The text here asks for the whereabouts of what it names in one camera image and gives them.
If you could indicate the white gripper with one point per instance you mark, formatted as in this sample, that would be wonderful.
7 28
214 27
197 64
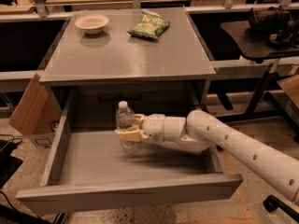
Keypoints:
153 127

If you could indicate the clear plastic water bottle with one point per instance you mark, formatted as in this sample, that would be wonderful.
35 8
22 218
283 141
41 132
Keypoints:
125 118

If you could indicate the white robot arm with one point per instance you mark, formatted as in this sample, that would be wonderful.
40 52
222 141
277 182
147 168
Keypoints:
199 130

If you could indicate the grey open top drawer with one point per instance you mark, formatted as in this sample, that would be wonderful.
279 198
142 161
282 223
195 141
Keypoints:
87 168

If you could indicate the grey cabinet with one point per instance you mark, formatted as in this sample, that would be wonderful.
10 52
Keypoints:
113 58

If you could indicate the brown cardboard box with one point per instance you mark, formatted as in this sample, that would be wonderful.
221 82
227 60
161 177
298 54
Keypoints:
35 117

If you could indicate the green chip bag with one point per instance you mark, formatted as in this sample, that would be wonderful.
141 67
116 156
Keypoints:
151 25

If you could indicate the white paper bowl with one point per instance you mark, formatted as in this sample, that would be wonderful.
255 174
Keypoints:
92 24

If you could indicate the black equipment at left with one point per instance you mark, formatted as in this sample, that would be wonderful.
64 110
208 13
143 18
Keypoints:
8 166

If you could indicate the black side table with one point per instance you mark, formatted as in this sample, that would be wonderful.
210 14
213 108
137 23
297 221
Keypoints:
258 48

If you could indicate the black chair caster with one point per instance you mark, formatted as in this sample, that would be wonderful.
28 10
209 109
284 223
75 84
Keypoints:
272 203

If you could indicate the black device on table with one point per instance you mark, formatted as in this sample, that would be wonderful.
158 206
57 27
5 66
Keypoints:
278 23

